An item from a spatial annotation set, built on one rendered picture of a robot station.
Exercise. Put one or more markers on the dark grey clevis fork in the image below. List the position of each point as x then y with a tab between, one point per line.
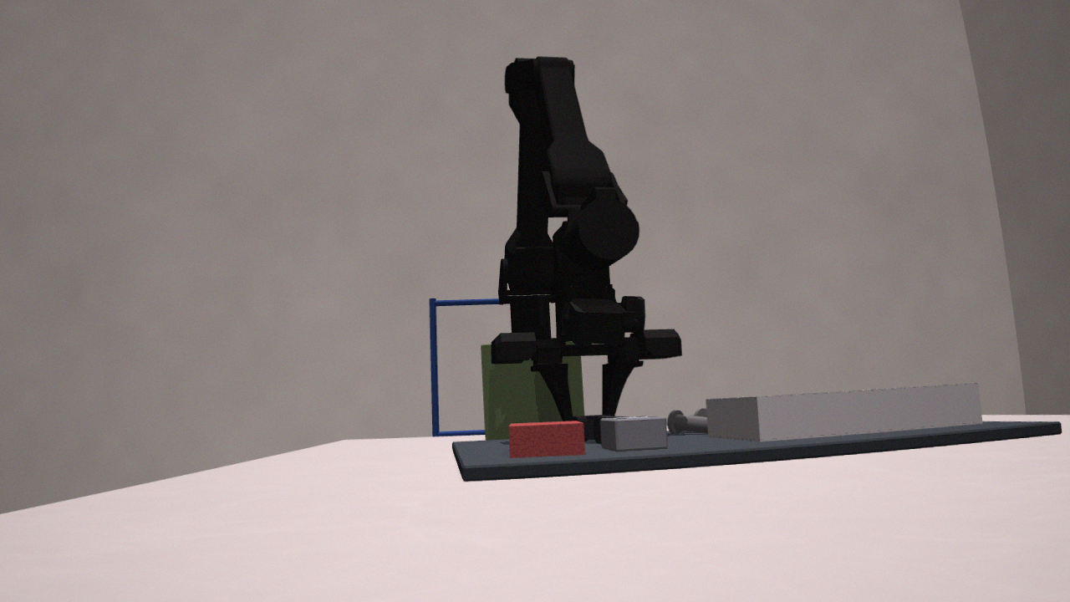
588	426

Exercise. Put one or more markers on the red rectangular block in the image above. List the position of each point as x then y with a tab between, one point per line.
546	439

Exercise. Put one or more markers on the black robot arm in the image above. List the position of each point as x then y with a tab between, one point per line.
600	230

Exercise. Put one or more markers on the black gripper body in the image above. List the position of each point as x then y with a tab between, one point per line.
507	348

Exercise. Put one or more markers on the dark grey flat bar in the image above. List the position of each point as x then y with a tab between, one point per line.
597	427

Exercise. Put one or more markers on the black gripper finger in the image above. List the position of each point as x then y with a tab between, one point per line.
614	376
556	378

